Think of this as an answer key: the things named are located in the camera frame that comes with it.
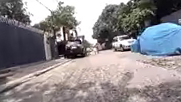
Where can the dark vehicle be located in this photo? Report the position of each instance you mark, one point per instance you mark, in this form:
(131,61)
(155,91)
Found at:
(74,47)

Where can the row of green trees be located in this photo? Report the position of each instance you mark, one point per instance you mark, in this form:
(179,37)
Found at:
(130,14)

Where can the green roadside tree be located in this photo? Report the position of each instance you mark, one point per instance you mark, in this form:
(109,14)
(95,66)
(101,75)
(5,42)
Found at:
(61,18)

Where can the car under blue cover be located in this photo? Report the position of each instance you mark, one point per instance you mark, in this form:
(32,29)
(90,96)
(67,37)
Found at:
(167,40)

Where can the white car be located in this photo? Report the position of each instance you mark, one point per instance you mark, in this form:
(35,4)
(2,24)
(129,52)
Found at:
(122,43)

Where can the grey concrete sidewalk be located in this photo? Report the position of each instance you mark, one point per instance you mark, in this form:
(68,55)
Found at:
(14,76)

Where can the dark blue fence wall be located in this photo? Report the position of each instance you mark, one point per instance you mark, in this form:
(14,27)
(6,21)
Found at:
(7,44)

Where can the grey concrete road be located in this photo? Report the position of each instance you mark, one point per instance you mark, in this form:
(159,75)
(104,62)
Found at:
(99,82)

